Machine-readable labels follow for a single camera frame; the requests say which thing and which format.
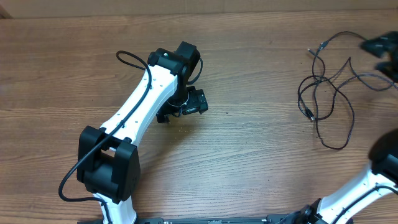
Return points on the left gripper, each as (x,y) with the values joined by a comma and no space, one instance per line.
(198,101)

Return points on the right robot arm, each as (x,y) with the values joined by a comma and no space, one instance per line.
(379,176)

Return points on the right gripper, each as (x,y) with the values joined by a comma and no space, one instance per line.
(388,38)

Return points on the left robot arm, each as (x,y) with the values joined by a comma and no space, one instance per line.
(108,161)

